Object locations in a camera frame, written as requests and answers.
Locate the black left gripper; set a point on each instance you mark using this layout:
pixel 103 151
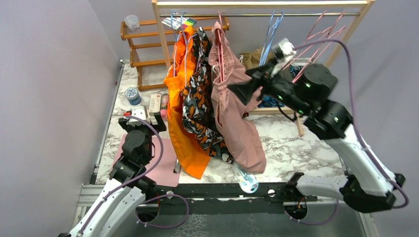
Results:
pixel 160 126

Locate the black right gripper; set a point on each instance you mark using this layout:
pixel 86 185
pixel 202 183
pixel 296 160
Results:
pixel 260 77

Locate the camouflage orange black shorts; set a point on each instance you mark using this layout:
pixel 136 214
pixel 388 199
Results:
pixel 198 113

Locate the pink shorts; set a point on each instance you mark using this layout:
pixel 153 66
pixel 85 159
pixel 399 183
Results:
pixel 240 135

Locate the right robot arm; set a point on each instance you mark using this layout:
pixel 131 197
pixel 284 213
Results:
pixel 368 186

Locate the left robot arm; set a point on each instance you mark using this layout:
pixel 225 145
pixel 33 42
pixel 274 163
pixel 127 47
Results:
pixel 128 185

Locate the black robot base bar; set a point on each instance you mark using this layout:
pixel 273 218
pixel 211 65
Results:
pixel 220 198

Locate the blue hanger holding shorts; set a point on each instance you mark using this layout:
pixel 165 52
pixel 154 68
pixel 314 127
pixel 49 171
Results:
pixel 184 60

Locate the tan folded garment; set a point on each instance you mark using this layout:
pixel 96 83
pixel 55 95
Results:
pixel 251 60

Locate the white rectangular box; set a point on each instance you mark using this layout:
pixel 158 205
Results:
pixel 154 104

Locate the olive green garment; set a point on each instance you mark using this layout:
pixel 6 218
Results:
pixel 290 72

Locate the pink floral bottle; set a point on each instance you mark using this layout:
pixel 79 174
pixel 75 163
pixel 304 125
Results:
pixel 164 105

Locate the pink clipboard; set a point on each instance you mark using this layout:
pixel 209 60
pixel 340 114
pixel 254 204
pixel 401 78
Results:
pixel 163 174

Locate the metal hanging rod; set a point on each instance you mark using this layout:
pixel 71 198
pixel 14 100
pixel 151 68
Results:
pixel 263 15

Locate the wooden shelf rack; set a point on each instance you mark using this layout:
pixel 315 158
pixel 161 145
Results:
pixel 147 50

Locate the marker pen set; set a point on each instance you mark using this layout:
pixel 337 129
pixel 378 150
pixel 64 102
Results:
pixel 177 23

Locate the clear plastic toy package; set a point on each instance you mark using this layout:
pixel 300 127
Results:
pixel 247 182

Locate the clear plastic cup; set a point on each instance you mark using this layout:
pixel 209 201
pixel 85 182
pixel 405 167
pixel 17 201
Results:
pixel 132 23

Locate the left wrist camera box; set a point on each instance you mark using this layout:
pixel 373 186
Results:
pixel 137 111

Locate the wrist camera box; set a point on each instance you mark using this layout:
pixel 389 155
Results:
pixel 284 52
pixel 137 111

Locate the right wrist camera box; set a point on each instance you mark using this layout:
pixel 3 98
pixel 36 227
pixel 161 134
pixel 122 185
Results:
pixel 284 52

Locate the blue wire hanger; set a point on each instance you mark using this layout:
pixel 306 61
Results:
pixel 271 30

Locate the wooden clothes rack frame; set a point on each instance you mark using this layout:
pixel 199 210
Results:
pixel 363 7

